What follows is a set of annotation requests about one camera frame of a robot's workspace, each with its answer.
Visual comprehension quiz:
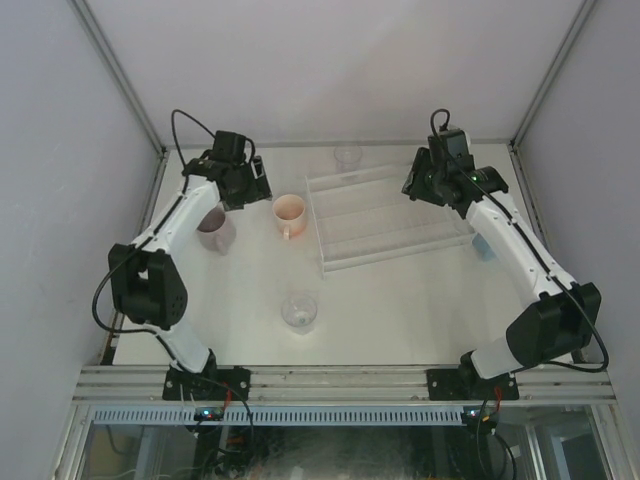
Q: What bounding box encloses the right aluminium frame post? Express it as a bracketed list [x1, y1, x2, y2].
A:
[509, 0, 600, 150]

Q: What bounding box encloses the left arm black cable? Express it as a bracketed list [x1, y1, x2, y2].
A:
[91, 109, 259, 332]

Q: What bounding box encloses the light blue mug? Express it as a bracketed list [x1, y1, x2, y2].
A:
[472, 234, 496, 262]

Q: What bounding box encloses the pink ceramic mug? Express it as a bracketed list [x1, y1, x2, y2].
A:
[272, 194, 307, 240]

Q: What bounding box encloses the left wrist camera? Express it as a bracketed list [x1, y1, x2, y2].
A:
[209, 130, 247, 165]

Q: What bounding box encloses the aluminium front rail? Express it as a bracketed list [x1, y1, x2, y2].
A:
[72, 365, 616, 406]

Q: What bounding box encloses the left aluminium frame post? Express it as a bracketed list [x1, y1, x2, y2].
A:
[68, 0, 166, 155]

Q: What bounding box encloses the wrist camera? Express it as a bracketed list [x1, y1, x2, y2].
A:
[428, 128, 470, 168]
[209, 130, 247, 165]

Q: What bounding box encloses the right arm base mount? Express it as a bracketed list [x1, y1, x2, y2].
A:
[426, 352, 520, 401]

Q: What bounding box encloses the aluminium frame post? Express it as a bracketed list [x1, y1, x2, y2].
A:
[509, 0, 600, 150]
[68, 0, 166, 155]

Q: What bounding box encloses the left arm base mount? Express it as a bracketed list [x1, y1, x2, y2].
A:
[162, 353, 251, 401]

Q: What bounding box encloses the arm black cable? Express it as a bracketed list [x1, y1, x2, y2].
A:
[429, 108, 610, 372]
[91, 109, 259, 332]

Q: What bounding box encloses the clear acrylic dish rack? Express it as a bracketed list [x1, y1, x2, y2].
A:
[306, 164, 475, 276]

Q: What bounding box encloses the blue slotted cable duct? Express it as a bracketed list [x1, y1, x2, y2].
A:
[92, 405, 464, 427]

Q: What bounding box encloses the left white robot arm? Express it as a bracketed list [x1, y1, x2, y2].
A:
[106, 130, 272, 375]

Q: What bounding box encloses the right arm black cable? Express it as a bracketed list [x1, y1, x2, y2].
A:
[429, 108, 610, 372]

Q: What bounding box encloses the clear glass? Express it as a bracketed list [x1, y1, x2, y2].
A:
[281, 293, 318, 335]
[334, 145, 363, 173]

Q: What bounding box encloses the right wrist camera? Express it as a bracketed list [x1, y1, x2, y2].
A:
[428, 128, 470, 168]

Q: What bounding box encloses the clear glass near front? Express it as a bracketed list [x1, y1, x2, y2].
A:
[281, 293, 318, 335]

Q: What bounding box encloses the lilac ceramic mug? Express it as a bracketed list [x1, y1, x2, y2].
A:
[196, 206, 236, 255]

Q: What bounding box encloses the clear glass at back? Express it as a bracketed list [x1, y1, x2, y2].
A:
[334, 145, 363, 173]

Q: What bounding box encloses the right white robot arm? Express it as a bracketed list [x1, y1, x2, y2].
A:
[402, 130, 601, 380]

